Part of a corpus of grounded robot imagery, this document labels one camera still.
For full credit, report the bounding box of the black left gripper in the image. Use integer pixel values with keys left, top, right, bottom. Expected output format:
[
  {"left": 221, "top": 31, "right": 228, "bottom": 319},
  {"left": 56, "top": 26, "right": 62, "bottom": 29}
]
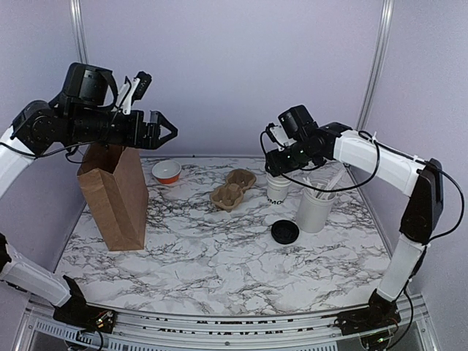
[{"left": 65, "top": 105, "right": 177, "bottom": 148}]

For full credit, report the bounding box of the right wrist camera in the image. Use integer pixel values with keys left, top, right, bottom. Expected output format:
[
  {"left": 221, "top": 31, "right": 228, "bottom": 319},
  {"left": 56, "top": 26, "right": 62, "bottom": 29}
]
[{"left": 265, "top": 123, "right": 295, "bottom": 151}]

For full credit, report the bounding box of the right aluminium frame post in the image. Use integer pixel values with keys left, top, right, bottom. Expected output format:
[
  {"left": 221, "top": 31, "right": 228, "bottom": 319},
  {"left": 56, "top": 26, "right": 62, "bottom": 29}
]
[{"left": 355, "top": 0, "right": 395, "bottom": 129}]

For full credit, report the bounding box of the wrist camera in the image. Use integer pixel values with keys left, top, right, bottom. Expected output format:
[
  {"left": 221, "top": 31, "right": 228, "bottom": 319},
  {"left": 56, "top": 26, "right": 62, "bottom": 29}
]
[
  {"left": 116, "top": 71, "right": 152, "bottom": 115},
  {"left": 265, "top": 123, "right": 295, "bottom": 151}
]

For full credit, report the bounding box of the black plastic cup lid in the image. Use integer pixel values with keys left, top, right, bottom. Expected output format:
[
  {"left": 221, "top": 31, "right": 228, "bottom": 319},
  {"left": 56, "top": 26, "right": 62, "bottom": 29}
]
[{"left": 271, "top": 219, "right": 300, "bottom": 245}]

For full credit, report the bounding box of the aluminium frame post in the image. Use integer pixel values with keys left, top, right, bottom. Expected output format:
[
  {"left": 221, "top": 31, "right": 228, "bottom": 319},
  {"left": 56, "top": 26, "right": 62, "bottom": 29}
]
[
  {"left": 355, "top": 0, "right": 395, "bottom": 129},
  {"left": 69, "top": 0, "right": 97, "bottom": 66}
]

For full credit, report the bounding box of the white wrapped stirrers bundle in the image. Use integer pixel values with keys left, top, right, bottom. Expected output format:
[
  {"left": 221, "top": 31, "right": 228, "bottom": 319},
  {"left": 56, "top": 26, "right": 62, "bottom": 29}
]
[{"left": 303, "top": 169, "right": 345, "bottom": 200}]

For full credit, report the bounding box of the white paper cup stack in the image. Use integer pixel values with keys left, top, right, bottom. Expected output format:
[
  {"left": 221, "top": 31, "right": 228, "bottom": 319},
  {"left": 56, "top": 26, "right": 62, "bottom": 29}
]
[{"left": 266, "top": 173, "right": 292, "bottom": 205}]

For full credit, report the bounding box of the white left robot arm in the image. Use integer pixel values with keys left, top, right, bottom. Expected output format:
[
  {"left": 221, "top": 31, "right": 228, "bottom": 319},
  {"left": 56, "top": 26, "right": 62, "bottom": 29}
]
[{"left": 1, "top": 63, "right": 178, "bottom": 251}]

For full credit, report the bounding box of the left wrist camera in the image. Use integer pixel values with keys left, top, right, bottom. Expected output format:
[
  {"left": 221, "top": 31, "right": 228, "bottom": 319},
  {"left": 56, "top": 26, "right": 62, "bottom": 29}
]
[{"left": 116, "top": 71, "right": 152, "bottom": 115}]

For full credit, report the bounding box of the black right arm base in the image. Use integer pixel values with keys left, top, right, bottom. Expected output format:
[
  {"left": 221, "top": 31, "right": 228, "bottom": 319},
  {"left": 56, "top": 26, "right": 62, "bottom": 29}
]
[{"left": 333, "top": 290, "right": 401, "bottom": 336}]

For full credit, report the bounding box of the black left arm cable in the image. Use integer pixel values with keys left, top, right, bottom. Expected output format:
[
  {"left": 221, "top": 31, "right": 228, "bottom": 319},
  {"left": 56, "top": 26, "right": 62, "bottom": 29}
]
[{"left": 0, "top": 140, "right": 110, "bottom": 164}]

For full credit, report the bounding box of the white cylindrical utensil holder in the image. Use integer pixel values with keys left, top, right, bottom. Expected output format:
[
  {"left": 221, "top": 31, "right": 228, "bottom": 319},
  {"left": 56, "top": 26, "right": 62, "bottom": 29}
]
[{"left": 295, "top": 188, "right": 336, "bottom": 233}]

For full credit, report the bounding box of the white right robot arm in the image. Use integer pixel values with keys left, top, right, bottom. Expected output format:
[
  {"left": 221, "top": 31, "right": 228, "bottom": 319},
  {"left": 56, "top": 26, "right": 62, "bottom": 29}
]
[{"left": 265, "top": 105, "right": 443, "bottom": 328}]

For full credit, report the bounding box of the orange white bowl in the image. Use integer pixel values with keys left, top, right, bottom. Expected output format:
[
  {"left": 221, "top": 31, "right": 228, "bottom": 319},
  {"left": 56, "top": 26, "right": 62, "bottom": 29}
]
[{"left": 151, "top": 159, "right": 182, "bottom": 185}]

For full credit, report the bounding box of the left aluminium frame post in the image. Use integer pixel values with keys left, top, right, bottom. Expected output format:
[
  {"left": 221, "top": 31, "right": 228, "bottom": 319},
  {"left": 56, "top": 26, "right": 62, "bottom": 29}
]
[{"left": 69, "top": 0, "right": 97, "bottom": 66}]

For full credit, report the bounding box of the aluminium front rail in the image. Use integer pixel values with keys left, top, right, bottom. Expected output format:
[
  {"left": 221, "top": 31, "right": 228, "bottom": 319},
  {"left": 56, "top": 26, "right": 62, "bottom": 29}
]
[{"left": 12, "top": 295, "right": 440, "bottom": 350}]

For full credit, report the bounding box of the brown paper bag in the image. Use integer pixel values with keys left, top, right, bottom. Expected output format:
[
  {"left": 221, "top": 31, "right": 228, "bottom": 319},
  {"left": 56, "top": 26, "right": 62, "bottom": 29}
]
[{"left": 77, "top": 143, "right": 148, "bottom": 251}]

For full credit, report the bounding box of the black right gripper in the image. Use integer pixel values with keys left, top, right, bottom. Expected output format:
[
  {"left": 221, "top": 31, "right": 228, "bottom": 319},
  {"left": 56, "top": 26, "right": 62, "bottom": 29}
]
[{"left": 265, "top": 138, "right": 320, "bottom": 176}]

